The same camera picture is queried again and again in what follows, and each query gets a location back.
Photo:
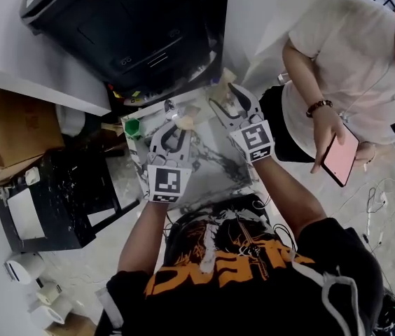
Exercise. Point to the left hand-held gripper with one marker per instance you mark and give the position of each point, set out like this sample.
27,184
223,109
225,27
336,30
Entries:
167,184

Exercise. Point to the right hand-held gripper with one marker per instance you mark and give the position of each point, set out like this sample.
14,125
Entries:
255,138

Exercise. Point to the green hexagonal cup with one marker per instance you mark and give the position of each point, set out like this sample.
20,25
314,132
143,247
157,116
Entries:
133,129

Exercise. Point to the person's left forearm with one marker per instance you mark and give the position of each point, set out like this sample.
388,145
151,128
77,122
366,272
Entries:
141,236

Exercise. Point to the person's right forearm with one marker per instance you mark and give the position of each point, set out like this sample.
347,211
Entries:
288,198

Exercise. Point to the white plastic bundle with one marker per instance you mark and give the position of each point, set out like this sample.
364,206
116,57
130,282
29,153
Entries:
71,121

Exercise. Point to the black speckled side table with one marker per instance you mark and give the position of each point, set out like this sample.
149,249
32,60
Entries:
64,194

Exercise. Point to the large black machine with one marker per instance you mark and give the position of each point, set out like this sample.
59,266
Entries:
131,30

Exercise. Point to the white plug adapter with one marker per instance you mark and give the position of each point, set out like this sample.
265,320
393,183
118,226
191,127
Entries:
33,175

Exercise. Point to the large brown cardboard box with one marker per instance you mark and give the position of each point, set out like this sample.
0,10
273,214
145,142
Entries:
15,131

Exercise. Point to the white sheet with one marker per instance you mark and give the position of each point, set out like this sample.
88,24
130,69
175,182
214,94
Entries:
26,215

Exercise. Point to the person's black orange-print t-shirt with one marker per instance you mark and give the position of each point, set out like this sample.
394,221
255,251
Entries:
239,292

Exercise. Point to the small beige tape roll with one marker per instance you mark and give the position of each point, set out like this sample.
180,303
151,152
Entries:
48,292

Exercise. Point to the white cylindrical device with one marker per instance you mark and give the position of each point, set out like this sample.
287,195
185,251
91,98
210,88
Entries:
24,268

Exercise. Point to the large white paper roll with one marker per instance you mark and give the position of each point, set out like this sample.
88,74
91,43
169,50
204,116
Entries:
52,311

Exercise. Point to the small brown cardboard box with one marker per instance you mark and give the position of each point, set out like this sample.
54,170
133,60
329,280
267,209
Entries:
73,325

